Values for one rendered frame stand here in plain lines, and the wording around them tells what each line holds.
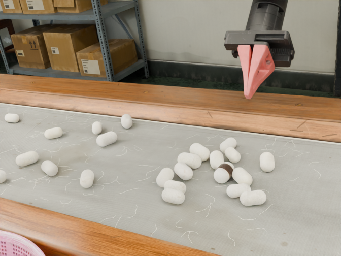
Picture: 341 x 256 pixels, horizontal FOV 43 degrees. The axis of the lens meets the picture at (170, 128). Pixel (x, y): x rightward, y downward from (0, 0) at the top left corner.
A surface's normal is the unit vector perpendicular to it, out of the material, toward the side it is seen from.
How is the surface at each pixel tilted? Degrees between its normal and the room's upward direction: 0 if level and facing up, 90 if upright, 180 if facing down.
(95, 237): 0
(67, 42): 90
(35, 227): 0
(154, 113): 45
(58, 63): 90
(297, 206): 0
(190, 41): 90
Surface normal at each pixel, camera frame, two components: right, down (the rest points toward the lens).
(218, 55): -0.53, 0.41
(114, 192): -0.12, -0.89
